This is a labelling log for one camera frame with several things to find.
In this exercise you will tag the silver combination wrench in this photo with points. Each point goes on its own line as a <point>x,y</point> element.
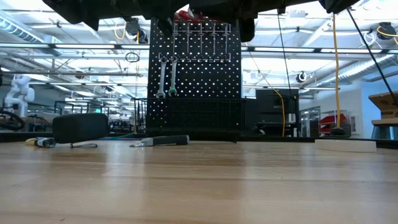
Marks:
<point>161,77</point>
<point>173,77</point>

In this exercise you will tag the yellow black tape measure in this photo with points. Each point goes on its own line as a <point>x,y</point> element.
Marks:
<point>81,127</point>

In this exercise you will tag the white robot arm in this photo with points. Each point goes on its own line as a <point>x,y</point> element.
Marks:
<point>20,93</point>

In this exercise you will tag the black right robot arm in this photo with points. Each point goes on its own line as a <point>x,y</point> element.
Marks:
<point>339,5</point>

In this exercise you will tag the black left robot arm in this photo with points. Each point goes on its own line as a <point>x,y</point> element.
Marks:
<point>77,11</point>

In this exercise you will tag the black metal peg board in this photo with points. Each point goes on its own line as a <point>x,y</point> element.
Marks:
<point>202,81</point>

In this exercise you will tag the long ceiling light strip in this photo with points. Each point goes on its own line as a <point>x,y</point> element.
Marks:
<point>280,49</point>
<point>77,46</point>

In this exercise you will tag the black cabinet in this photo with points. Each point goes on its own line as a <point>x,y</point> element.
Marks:
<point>273,109</point>

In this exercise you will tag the black grey utility knife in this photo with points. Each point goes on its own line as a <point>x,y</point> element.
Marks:
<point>168,140</point>

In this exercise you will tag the red bin shelf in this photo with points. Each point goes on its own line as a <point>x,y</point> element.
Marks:
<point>332,119</point>

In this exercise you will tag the white masking tape roll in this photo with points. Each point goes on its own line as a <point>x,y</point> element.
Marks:
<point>345,145</point>

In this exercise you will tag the silver ceiling duct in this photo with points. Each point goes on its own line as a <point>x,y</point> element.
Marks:
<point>363,70</point>
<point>28,35</point>

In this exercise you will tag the black aluminium table frame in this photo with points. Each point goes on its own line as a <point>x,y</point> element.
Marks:
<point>18,137</point>

